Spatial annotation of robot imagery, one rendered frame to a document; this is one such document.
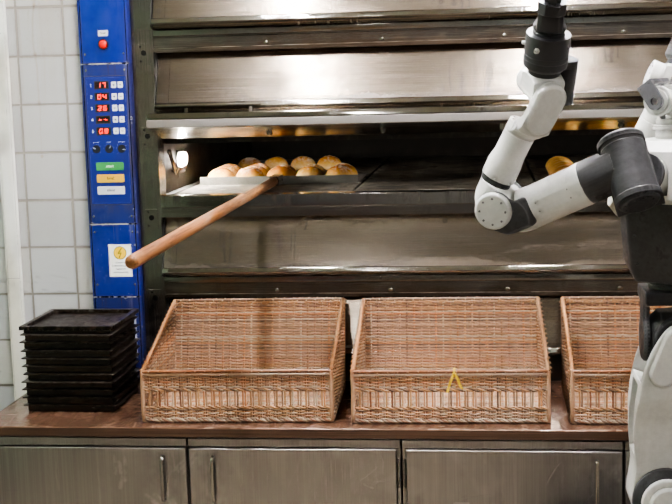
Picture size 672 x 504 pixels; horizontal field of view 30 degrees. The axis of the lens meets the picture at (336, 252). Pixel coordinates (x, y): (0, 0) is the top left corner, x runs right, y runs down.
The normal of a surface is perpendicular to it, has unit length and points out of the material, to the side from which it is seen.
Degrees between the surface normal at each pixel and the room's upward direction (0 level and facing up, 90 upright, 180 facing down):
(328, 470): 90
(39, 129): 90
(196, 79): 70
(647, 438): 90
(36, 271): 90
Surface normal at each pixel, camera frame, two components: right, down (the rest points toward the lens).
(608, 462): -0.12, 0.15
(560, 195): -0.37, 0.27
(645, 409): 0.00, 0.54
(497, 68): -0.12, -0.21
